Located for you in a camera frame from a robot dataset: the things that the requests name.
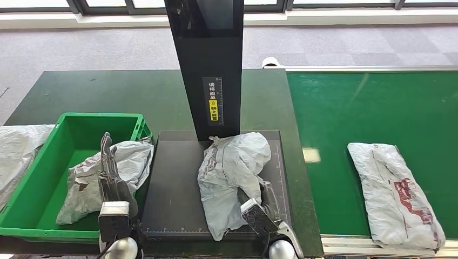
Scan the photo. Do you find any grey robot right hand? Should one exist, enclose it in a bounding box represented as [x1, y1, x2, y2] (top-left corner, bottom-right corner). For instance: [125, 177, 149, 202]
[236, 180, 284, 223]

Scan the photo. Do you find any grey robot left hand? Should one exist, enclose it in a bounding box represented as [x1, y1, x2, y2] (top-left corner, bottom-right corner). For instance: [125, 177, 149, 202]
[98, 132, 139, 220]

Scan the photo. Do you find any grey plastic parcel red print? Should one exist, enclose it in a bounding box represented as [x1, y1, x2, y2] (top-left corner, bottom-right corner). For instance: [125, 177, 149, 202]
[197, 132, 273, 242]
[56, 137, 154, 226]
[347, 142, 446, 251]

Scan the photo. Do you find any black inbound scanner machine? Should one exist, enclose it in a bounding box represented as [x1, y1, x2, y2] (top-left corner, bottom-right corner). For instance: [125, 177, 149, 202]
[140, 0, 292, 240]

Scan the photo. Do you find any green conveyor belt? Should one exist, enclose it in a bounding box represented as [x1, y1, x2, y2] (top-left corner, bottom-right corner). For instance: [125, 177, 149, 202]
[286, 71, 458, 238]

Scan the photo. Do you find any green plastic crate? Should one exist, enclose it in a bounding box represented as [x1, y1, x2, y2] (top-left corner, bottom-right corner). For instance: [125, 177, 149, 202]
[0, 112, 153, 244]

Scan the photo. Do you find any dark green table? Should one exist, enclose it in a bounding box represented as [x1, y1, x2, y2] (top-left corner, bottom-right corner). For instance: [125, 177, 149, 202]
[3, 69, 325, 258]

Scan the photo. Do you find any crumpled grey plastic bag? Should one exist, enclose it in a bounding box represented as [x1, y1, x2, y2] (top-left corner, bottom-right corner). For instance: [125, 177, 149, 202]
[0, 124, 55, 212]

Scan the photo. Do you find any black yellow label sticker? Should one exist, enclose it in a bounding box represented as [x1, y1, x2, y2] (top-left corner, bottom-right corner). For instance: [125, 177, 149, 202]
[202, 76, 224, 126]

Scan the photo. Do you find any white window sill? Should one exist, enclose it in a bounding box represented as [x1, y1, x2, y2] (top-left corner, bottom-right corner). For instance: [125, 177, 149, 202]
[0, 9, 458, 30]

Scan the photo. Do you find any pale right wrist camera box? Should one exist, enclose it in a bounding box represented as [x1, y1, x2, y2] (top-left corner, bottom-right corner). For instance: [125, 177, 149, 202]
[240, 198, 280, 237]

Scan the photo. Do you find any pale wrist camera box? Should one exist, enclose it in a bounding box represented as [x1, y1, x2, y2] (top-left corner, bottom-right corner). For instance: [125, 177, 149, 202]
[98, 201, 132, 244]
[240, 198, 280, 237]

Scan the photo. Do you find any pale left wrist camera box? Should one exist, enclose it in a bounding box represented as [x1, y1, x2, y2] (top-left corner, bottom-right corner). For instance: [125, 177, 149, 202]
[98, 201, 132, 244]

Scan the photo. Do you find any black camera cable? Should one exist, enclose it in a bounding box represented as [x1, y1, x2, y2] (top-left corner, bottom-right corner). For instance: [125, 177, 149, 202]
[96, 236, 119, 259]
[260, 232, 273, 259]

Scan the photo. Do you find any dark window frame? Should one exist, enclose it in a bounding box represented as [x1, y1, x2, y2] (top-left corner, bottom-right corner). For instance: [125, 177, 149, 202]
[0, 0, 458, 16]

